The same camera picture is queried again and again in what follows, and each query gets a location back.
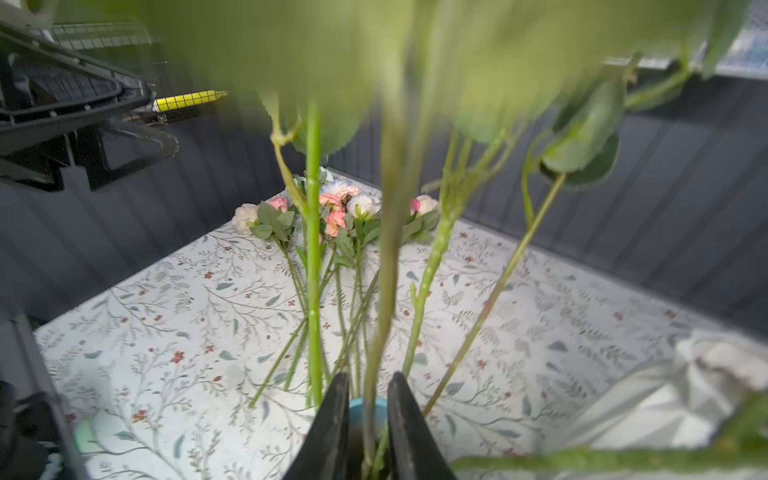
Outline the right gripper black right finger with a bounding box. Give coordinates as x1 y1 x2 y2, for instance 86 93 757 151
387 372 456 480

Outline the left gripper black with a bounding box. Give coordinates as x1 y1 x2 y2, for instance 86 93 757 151
1 23 180 192

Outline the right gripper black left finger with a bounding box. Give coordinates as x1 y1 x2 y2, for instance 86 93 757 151
283 372 350 480

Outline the blue ceramic vase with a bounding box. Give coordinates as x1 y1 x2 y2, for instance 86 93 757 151
346 397 391 480

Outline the large pink rose stem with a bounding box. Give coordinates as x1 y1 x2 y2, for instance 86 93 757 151
257 0 421 412

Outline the peach rose flower stem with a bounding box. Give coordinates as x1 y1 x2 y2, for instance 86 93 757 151
450 390 767 475

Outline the pink carnation flower stem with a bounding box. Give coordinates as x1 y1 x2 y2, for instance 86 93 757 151
361 1 435 479

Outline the blue artificial rose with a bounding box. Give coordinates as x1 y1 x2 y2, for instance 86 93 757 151
423 60 700 416

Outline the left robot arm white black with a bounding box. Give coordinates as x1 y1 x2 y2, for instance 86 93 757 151
1 23 179 479

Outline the pile of artificial flowers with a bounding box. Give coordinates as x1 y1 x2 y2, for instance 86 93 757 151
208 182 451 408

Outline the white ribbed ceramic vase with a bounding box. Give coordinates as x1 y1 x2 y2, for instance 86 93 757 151
539 329 767 453

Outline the floral patterned table mat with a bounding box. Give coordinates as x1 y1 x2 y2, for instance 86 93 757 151
35 222 713 479

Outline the black wire basket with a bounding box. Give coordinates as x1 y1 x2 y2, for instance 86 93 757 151
31 22 155 51

